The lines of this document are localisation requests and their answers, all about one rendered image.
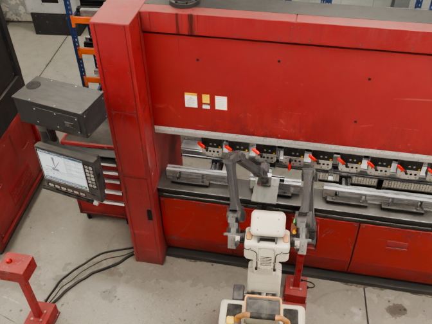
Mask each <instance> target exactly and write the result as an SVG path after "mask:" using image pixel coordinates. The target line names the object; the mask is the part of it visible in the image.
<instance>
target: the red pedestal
mask: <svg viewBox="0 0 432 324"><path fill-rule="evenodd" d="M36 267H37V264H36V262H35V260H34V257H33V256H31V255H24V254H19V253H11V252H7V253H6V255H5V256H4V258H3V259H2V261H1V263H0V279H1V280H6V281H10V282H17V283H19V285H20V287H21V289H22V292H23V294H24V296H25V298H26V300H27V302H28V305H29V306H30V309H31V311H30V313H29V315H28V317H27V318H26V320H25V322H24V324H55V323H56V321H57V318H58V316H59V314H60V311H59V310H58V309H57V306H56V304H54V303H47V302H43V301H37V299H36V297H35V295H34V293H33V290H32V288H31V285H30V283H29V279H30V278H31V276H32V274H33V272H34V270H35V269H36Z"/></svg>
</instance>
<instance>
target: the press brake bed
mask: <svg viewBox="0 0 432 324"><path fill-rule="evenodd" d="M158 194H159V203H160V208H161V218H162V223H163V233H164V236H165V239H166V243H167V244H168V248H167V251H166V255H167V256H168V257H177V258H185V259H190V260H199V261H203V262H211V263H215V264H223V265H228V266H237V267H245V268H248V265H249V261H251V260H252V259H248V258H247V260H246V258H245V256H244V243H243V244H242V243H241V244H238V246H236V249H231V248H228V236H224V235H223V234H224V233H227V228H228V220H227V216H226V215H227V212H228V211H227V207H228V206H230V201H227V200H221V199H212V198H206V197H197V196H191V195H182V194H176V193H167V192H158ZM240 203H241V206H243V207H244V211H245V212H246V219H245V221H244V222H240V223H239V224H240V228H239V229H241V230H246V228H248V227H251V214H252V212H253V211H254V210H262V205H260V204H251V203H245V202H240ZM267 211H276V212H284V213H285V216H286V222H285V229H286V230H288V231H289V232H291V223H292V217H295V215H296V211H299V210H295V209H290V208H281V207H275V206H267ZM314 215H315V218H316V220H317V221H319V230H318V243H317V246H316V252H315V253H312V252H307V251H306V255H305V256H304V261H303V268H302V273H301V276H304V277H309V278H317V279H322V280H330V281H335V282H343V283H350V284H357V285H365V286H369V287H378V288H383V289H389V290H394V291H402V292H407V293H416V294H425V295H429V296H432V227H427V226H418V225H412V224H403V223H398V222H388V221H383V220H373V219H364V218H359V217H349V216H344V215H334V214H329V213H320V212H314ZM387 241H392V242H402V243H407V244H408V246H407V248H406V251H399V250H394V249H386V244H387ZM297 253H298V252H297V251H296V250H293V249H291V250H290V253H289V259H288V260H287V261H285V263H284V262H279V263H281V265H282V273H284V274H288V275H294V272H295V267H296V258H297Z"/></svg>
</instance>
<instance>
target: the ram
mask: <svg viewBox="0 0 432 324"><path fill-rule="evenodd" d="M143 39H144V45H145V55H146V61H147V71H148V81H149V86H150V97H151V102H152V112H153V118H154V125H155V126H162V127H173V128H179V129H191V130H197V131H208V132H219V133H226V134H237V135H244V136H255V137H261V138H273V139H279V140H290V141H302V142H308V143H319V144H326V145H337V146H343V147H354V148H361V149H372V150H383V151H390V152H401V153H407V154H419V155H425V156H432V54H427V53H411V52H402V51H386V50H378V49H363V48H347V47H338V46H322V45H314V44H298V43H290V42H274V41H266V40H250V39H234V38H225V37H210V36H202V35H186V34H177V33H161V32H153V31H144V32H143ZM185 93H195V94H197V107H186V105H185ZM202 95H209V96H210V103H203V96H202ZM215 96H227V101H228V110H227V111H226V110H219V109H215ZM203 104H206V105H210V108H209V109H205V108H203ZM155 132H161V133H167V134H178V135H185V136H196V137H202V138H213V139H219V140H230V141H241V142H248V143H259V144H265V145H276V146H283V147H294V148H299V149H311V150H322V151H328V152H339V153H345V154H357V155H363V156H374V157H380V158H391V159H402V160H408V161H420V162H426V163H432V159H420V158H414V157H403V156H392V155H386V154H374V153H368V152H357V151H351V150H339V149H333V148H322V147H311V146H305V145H293V144H286V143H275V142H269V141H258V140H252V139H240V138H229V137H223V136H212V135H205V134H194V133H188V132H177V131H171V130H159V129H155Z"/></svg>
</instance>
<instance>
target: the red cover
mask: <svg viewBox="0 0 432 324"><path fill-rule="evenodd" d="M139 15H140V21H141V30H142V31H146V32H161V33H177V34H186V35H202V36H210V37H225V38H234V39H250V40H258V41H274V42H290V43H298V44H314V45H322V46H338V47H347V48H363V49H371V50H386V51H402V52H411V53H427V54H432V24H424V23H414V22H397V21H379V20H369V19H352V18H342V17H325V16H315V15H296V14H288V13H271V12H253V11H243V10H226V9H216V8H198V7H193V8H186V9H181V8H174V7H173V6H171V5H162V4H143V6H142V7H141V8H140V10H139Z"/></svg>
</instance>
